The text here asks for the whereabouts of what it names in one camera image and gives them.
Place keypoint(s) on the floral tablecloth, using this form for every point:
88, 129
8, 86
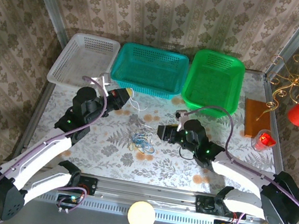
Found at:
158, 159

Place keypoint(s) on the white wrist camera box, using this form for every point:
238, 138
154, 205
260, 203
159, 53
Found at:
181, 114
103, 80

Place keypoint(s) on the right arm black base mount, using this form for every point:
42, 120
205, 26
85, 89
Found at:
202, 205

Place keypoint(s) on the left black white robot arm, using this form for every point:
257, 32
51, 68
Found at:
39, 154

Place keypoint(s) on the orange wooden board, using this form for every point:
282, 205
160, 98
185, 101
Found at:
254, 118

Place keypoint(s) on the green plastic basket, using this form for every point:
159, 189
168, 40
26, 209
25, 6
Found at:
214, 82

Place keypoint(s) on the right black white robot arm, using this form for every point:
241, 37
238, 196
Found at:
242, 173

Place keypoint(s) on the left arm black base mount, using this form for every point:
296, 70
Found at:
89, 185

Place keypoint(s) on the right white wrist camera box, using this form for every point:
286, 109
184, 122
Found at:
181, 114

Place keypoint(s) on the clear cup with red contents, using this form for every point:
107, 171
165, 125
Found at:
263, 141

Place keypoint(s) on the teal plastic basket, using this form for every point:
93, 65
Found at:
147, 71

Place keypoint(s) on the white plastic basket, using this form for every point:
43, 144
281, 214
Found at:
80, 60

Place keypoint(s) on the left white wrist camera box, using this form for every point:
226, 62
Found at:
103, 80

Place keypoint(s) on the left black connector box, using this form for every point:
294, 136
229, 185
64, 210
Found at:
66, 198

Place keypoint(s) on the cream round ball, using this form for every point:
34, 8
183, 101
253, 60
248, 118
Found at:
141, 215

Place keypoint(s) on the aluminium extrusion rail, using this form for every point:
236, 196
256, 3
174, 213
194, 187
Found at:
147, 193

